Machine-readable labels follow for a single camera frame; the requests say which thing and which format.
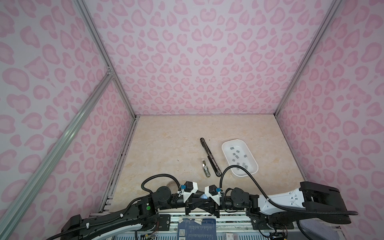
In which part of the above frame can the black stapler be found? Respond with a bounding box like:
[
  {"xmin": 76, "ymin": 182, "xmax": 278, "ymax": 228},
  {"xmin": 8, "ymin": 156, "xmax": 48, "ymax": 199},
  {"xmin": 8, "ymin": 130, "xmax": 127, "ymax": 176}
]
[{"xmin": 200, "ymin": 138, "xmax": 222, "ymax": 177}]

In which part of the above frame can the blue mini stapler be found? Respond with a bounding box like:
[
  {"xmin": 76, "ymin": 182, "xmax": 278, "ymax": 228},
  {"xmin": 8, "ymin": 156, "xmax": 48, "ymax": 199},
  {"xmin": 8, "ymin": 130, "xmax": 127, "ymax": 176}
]
[{"xmin": 200, "ymin": 194, "xmax": 208, "ymax": 200}]

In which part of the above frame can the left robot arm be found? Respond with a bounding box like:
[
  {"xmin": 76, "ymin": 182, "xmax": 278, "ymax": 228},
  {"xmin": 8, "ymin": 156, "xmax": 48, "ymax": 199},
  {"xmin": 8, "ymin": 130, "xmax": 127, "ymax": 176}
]
[{"xmin": 51, "ymin": 174, "xmax": 217, "ymax": 240}]

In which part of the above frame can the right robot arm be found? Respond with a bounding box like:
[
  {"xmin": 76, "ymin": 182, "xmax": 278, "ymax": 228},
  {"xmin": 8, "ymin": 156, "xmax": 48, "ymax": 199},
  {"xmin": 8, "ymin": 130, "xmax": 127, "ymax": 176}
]
[{"xmin": 189, "ymin": 165, "xmax": 359, "ymax": 233}]

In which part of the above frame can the clear tape roll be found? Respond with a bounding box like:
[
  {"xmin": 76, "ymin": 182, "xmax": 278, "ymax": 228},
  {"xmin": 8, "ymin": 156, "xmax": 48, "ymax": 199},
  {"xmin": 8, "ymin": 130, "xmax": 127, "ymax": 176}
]
[{"xmin": 161, "ymin": 180, "xmax": 178, "ymax": 189}]

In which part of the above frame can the white plastic tray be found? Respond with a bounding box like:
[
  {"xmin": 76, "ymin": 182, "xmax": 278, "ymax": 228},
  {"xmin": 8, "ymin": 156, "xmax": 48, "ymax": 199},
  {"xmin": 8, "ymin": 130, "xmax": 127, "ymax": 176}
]
[{"xmin": 222, "ymin": 139, "xmax": 259, "ymax": 175}]

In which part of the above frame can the grey cloth pad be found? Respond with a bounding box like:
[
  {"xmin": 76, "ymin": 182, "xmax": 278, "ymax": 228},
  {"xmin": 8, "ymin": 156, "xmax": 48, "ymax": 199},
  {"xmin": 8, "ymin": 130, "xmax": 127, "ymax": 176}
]
[{"xmin": 297, "ymin": 220, "xmax": 340, "ymax": 240}]

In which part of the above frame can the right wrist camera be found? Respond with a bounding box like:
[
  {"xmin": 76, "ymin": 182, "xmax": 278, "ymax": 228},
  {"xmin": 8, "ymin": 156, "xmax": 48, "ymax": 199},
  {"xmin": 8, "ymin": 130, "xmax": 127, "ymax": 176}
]
[{"xmin": 204, "ymin": 185, "xmax": 222, "ymax": 206}]

